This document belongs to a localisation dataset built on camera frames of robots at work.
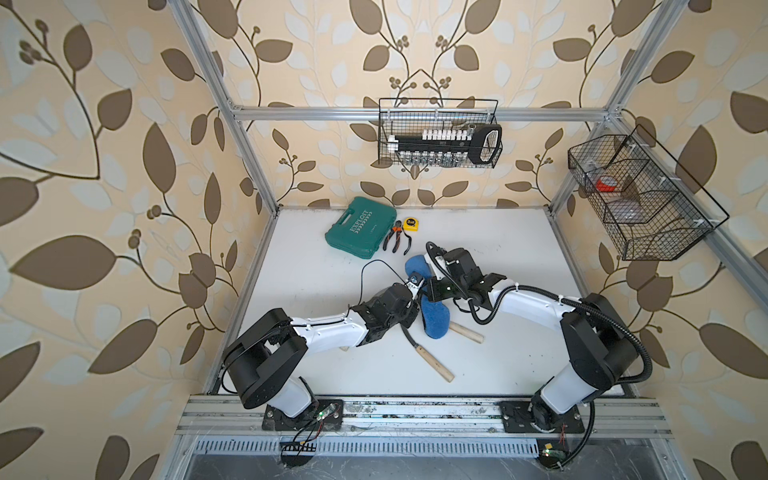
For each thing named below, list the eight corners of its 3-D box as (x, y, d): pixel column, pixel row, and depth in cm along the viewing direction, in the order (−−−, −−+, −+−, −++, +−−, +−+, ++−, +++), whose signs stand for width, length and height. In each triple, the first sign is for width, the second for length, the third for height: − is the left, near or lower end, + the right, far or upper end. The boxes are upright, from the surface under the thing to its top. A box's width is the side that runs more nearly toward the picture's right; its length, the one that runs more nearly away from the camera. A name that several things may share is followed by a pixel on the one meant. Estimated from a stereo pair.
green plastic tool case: (326, 244, 111) (323, 235, 108) (357, 201, 127) (356, 192, 123) (374, 261, 106) (374, 252, 102) (401, 214, 121) (401, 205, 118)
